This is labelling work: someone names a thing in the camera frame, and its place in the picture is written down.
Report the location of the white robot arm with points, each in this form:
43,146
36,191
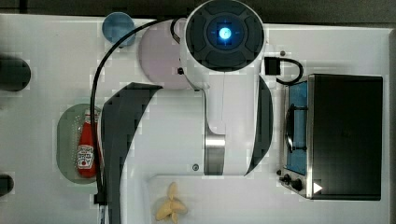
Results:
222,124

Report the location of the silver toaster oven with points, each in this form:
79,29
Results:
333,138

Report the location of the red ketchup bottle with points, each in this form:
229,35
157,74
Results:
85,153

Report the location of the lilac round plate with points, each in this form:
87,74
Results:
159,57

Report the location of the blue cup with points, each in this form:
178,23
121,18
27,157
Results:
116,25

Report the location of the dark grey cup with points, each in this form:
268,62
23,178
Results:
6,184

